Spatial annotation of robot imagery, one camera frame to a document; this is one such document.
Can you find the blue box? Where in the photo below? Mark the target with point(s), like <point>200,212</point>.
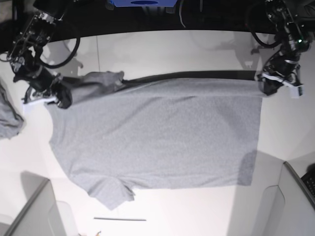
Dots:
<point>134,3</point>

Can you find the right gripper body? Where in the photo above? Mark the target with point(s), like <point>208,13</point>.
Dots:
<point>42,83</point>

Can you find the black keyboard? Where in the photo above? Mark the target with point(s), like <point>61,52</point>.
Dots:
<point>309,181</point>

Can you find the grey cloth pile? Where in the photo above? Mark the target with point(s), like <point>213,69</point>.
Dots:
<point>11,122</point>

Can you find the grey T-shirt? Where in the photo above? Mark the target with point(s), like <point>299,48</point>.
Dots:
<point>168,134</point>

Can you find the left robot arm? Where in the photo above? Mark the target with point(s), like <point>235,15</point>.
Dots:
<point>293,39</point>

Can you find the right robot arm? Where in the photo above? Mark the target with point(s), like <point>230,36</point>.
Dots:
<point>24,56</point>

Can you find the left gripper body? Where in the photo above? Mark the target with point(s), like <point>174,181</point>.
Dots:
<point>284,66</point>

